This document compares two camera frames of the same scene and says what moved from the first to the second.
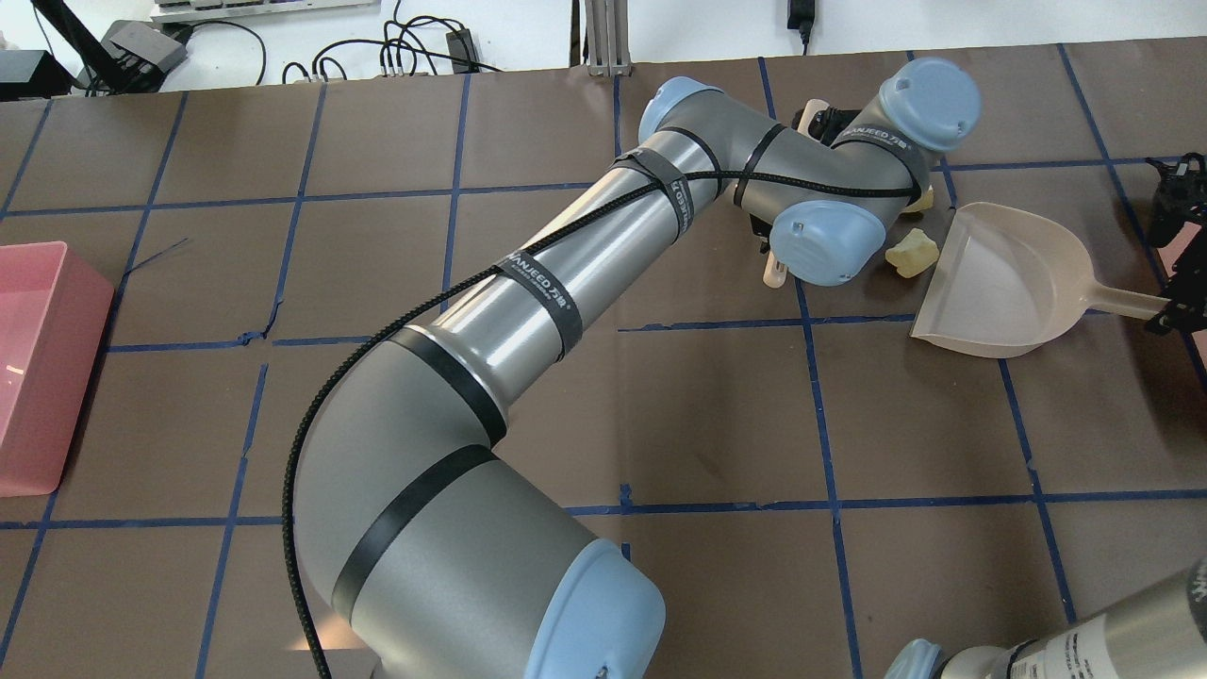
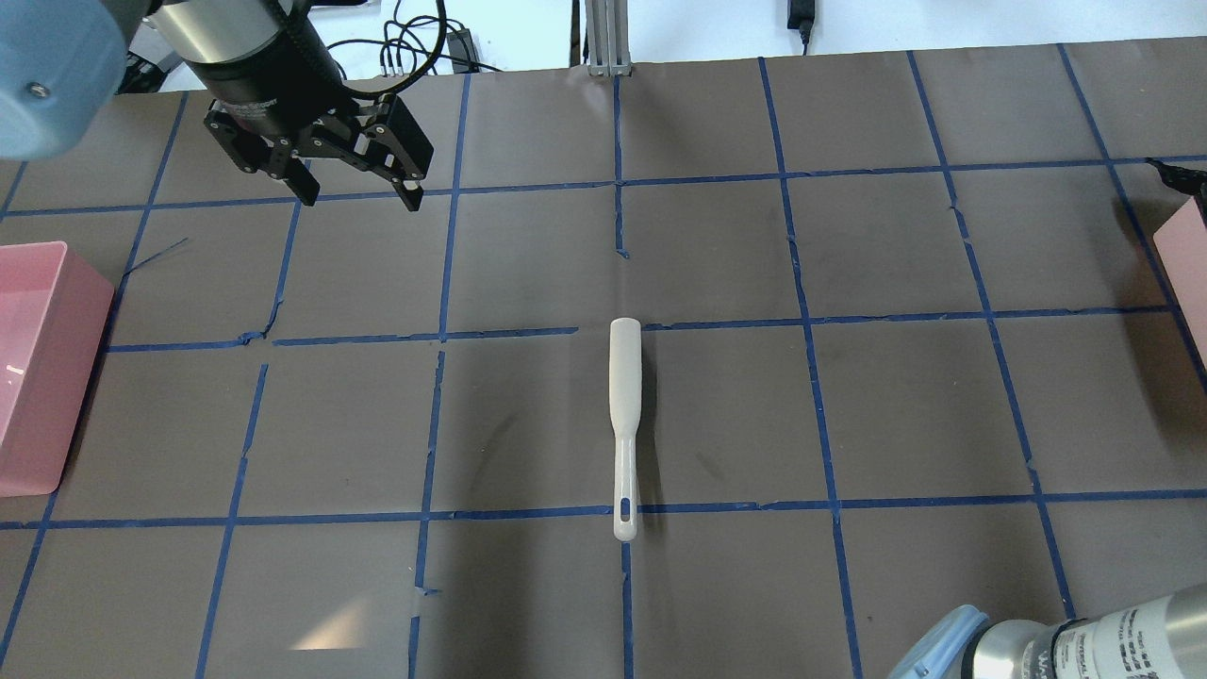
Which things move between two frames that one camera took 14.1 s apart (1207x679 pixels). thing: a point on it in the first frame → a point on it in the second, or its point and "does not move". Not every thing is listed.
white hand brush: [773, 275] → [625, 369]
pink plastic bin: [55, 311] does not move
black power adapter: [801, 15] does not move
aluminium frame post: [607, 37] does not move
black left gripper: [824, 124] → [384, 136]
